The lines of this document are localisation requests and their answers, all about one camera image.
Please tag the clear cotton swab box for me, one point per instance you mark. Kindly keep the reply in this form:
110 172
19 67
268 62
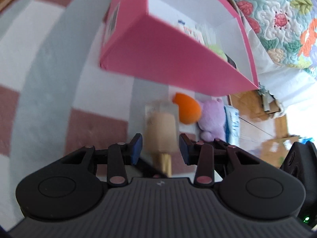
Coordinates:
208 34

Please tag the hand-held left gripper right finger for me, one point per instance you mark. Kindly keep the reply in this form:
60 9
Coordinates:
183 150

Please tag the foundation bottle with gold cap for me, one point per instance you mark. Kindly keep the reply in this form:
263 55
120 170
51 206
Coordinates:
161 129

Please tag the checkered rug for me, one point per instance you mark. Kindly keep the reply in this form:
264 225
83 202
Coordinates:
49 79

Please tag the white wet wipes packet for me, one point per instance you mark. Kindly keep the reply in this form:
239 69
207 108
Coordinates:
192 33

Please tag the pink cardboard box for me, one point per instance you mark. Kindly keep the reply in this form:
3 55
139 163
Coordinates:
161 54

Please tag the blue wet wipes packet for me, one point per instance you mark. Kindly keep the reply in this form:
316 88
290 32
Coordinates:
232 126

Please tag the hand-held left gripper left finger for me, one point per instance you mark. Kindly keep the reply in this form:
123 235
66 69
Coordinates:
137 150

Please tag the orange makeup sponge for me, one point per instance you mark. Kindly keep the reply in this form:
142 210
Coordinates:
188 109

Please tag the purple plush toy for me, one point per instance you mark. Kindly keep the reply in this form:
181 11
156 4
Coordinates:
213 119

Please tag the green yarn ball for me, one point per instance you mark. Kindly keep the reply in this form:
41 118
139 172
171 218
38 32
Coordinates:
219 52

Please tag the floral quilt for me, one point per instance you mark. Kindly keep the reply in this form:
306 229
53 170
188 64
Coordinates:
277 12

